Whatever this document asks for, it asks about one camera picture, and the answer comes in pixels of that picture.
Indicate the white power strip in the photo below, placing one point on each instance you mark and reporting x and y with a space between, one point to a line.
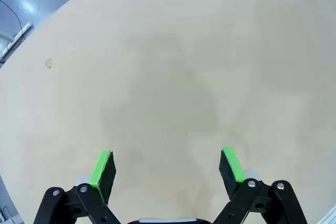
18 36

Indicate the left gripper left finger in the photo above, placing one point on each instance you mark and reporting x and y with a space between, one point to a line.
103 174

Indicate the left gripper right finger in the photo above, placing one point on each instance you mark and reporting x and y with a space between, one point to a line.
231 171

